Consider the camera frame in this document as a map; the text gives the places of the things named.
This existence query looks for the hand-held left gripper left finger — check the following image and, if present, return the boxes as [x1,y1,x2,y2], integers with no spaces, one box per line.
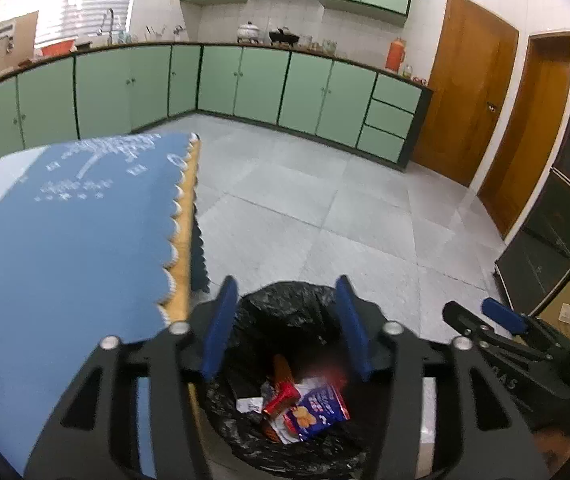
[25,276,240,480]

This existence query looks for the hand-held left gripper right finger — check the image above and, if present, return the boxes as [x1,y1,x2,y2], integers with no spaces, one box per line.
[335,275,550,480]

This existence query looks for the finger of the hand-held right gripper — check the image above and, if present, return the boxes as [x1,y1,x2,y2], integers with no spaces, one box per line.
[441,301,533,362]
[481,297,570,358]

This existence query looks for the trash bin with black bag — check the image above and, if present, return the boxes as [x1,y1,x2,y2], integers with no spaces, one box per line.
[187,281,438,480]

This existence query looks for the blue snack packet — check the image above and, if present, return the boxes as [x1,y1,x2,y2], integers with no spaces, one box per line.
[284,385,352,442]

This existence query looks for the red snack packet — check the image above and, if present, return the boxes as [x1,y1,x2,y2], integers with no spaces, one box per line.
[263,380,301,419]

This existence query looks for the flat brown cardboard box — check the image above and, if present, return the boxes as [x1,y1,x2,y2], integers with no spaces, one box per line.
[535,255,570,342]

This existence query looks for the wooden table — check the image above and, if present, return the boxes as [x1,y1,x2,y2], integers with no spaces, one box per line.
[157,140,204,324]

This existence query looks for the black glass cabinet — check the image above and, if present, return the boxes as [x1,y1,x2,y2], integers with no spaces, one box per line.
[494,87,570,312]

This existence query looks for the blue tablecloth white tree print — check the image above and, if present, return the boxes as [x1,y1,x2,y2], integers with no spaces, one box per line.
[0,132,202,478]

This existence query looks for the wooden door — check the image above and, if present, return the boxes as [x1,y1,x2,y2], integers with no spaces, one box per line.
[411,0,520,187]
[477,31,570,239]

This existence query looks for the green base cabinets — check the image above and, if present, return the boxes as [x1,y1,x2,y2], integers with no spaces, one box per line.
[0,42,434,196]

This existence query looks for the red thermos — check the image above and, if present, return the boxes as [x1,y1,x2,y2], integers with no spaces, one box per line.
[386,37,407,72]

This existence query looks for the group of glass jars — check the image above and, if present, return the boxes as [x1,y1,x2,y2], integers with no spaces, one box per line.
[300,35,349,59]

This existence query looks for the white pot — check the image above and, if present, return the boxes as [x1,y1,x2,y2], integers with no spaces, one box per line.
[237,21,261,44]

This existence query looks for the black wok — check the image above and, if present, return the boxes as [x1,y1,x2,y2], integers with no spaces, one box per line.
[269,27,300,47]

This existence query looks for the red basin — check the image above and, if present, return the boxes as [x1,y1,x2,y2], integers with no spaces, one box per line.
[40,39,76,57]

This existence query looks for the chrome faucet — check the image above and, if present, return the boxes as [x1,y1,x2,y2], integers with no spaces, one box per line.
[101,8,116,46]

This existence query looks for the white window blind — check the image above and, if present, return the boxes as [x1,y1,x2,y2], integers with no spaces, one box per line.
[0,0,144,47]

